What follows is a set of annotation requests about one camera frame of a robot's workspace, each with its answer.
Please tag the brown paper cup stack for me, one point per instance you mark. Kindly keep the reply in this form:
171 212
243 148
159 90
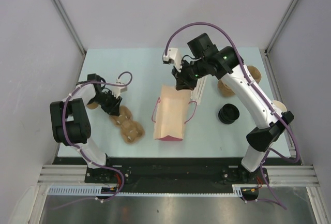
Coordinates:
279 107

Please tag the right aluminium frame post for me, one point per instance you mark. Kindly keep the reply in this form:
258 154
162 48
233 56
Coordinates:
280 27

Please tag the brown pulp cup carrier stack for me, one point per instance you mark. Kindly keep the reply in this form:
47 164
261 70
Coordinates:
227 92

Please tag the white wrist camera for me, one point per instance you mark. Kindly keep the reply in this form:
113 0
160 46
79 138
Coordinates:
173 56
118 89

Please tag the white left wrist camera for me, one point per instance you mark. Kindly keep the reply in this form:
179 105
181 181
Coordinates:
118 89

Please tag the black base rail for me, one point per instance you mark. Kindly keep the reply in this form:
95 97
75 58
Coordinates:
178 176

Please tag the white wrapped straws bundle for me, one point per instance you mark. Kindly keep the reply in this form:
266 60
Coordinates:
197 93

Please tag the left aluminium frame post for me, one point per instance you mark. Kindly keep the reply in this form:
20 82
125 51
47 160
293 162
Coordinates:
60 9

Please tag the single brown pulp cup carrier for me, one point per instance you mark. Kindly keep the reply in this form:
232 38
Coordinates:
130 130

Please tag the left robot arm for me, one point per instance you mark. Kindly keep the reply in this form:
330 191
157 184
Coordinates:
70 123

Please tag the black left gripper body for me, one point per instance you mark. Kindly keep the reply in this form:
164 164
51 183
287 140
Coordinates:
107 101

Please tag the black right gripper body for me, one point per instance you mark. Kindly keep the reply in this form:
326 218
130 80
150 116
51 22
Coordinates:
190 72

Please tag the pink paper gift bag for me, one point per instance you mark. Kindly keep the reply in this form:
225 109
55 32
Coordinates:
170 114

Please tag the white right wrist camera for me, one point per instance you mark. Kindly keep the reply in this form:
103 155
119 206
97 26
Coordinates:
173 56

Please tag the aluminium frame post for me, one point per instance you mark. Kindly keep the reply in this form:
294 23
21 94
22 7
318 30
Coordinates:
280 27
60 9

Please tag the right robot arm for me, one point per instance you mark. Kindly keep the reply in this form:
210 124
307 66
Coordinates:
229 67

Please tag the black cup lid stack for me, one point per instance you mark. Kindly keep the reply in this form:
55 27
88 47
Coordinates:
228 114

